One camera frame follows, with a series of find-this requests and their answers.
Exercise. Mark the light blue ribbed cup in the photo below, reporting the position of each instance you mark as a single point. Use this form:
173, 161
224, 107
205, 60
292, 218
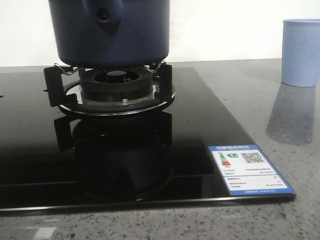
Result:
300, 65

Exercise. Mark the black metal pot support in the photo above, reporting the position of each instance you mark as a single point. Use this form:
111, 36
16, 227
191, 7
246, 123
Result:
64, 91

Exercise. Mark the dark blue cooking pot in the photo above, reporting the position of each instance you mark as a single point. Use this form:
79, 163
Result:
111, 33

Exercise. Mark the black round gas burner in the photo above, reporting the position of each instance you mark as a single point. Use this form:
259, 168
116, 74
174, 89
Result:
105, 87

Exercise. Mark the blue white energy label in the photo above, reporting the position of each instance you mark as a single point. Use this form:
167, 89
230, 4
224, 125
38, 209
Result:
246, 171

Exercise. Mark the black glass gas cooktop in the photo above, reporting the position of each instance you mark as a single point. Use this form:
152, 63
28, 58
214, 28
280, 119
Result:
50, 161

